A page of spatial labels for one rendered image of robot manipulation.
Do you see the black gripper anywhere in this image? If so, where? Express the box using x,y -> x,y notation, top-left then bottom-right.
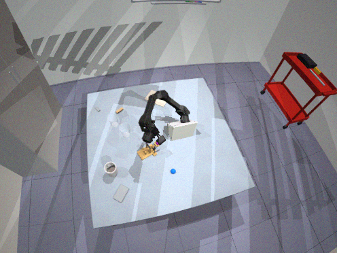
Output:
153,129 -> 166,145

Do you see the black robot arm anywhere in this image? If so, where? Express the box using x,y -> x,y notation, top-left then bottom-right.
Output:
138,90 -> 190,144

